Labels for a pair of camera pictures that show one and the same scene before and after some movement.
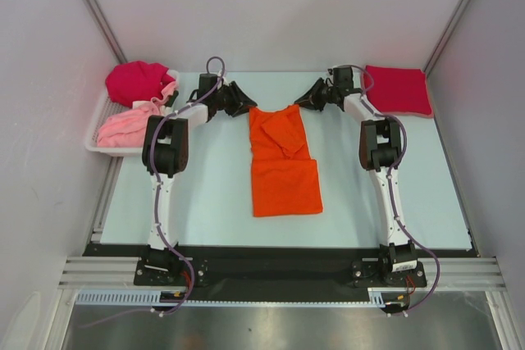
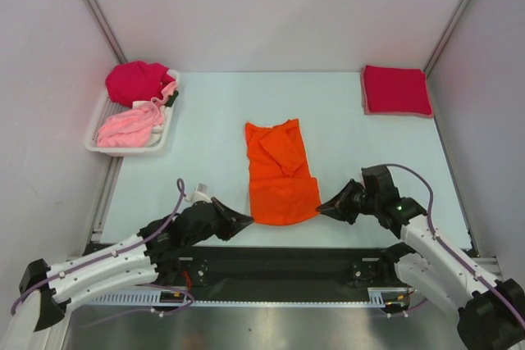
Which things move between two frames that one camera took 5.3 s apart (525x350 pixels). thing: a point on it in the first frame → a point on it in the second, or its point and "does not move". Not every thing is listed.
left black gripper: (240, 102) → (232, 221)
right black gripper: (312, 98) → (338, 206)
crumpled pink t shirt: (127, 129) does not move
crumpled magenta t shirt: (134, 82) does not move
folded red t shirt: (399, 90) does not move
